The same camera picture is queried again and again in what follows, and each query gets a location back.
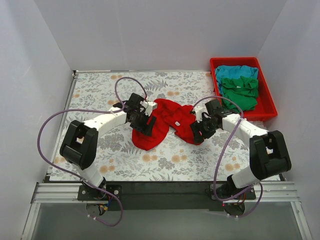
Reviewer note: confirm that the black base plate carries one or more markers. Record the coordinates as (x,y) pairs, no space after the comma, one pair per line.
(164,195)

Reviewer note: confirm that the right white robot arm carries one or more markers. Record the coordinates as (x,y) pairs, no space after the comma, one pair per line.
(268,153)

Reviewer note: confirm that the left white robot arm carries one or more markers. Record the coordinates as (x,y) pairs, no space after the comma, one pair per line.
(79,146)

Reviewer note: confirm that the green t shirt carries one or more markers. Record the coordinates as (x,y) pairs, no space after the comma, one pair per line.
(243,91)

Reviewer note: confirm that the red t shirt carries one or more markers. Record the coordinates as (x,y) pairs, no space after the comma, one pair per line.
(169,114)

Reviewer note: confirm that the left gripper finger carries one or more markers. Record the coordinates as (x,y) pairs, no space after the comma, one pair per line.
(138,131)
(149,126)

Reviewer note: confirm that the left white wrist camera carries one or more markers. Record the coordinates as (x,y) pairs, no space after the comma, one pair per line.
(147,107)

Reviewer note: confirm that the red plastic bin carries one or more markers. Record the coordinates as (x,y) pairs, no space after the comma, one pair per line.
(265,108)

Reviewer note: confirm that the floral table mat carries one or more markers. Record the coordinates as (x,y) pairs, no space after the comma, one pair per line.
(117,159)

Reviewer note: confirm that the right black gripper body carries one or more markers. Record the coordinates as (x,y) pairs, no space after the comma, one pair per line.
(200,128)

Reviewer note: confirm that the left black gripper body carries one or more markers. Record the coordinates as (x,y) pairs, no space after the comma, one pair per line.
(143,123)

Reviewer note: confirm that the blue t shirt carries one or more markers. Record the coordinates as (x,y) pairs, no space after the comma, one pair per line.
(234,72)

